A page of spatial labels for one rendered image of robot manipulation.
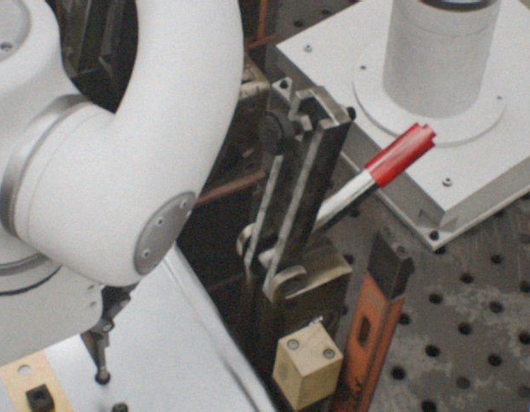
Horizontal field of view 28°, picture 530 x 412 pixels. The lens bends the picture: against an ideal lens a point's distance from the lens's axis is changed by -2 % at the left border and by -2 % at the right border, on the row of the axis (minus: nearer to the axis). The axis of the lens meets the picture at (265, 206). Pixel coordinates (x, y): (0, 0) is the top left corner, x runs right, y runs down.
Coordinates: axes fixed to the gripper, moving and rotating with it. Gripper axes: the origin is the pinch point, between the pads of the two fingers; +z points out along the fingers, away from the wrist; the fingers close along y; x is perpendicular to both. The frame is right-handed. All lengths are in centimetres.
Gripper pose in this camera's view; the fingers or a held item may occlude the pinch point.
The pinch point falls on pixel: (33, 370)
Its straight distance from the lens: 75.3
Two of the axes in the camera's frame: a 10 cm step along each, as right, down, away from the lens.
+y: -8.6, 3.5, -3.6
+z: -0.7, 6.2, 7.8
